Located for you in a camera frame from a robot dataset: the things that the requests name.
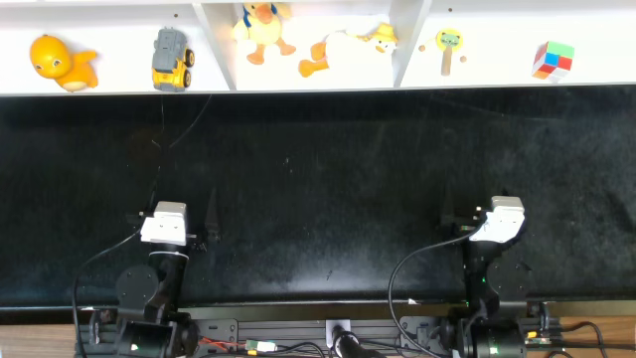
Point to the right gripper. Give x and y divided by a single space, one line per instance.
457 229

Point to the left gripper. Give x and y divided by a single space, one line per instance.
197 242

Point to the grey and yellow toy truck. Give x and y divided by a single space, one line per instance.
171 59

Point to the yellow rattle drum toy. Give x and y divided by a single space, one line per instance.
449 41

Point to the many-coloured puzzle cube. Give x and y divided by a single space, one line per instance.
552 60

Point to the yellow rubber duck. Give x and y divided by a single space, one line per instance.
57 59

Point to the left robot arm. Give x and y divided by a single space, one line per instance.
149 288

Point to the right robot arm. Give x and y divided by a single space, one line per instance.
482 268

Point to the white plush duck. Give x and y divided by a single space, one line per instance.
350 52

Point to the white shelf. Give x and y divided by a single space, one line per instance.
124 50

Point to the yellow plush duck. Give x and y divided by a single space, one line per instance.
263 30

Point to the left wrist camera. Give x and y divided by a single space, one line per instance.
164 226

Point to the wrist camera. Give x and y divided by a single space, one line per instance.
499 221
164 226

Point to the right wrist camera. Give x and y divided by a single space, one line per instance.
499 221

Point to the mounting rail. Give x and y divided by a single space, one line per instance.
298 332

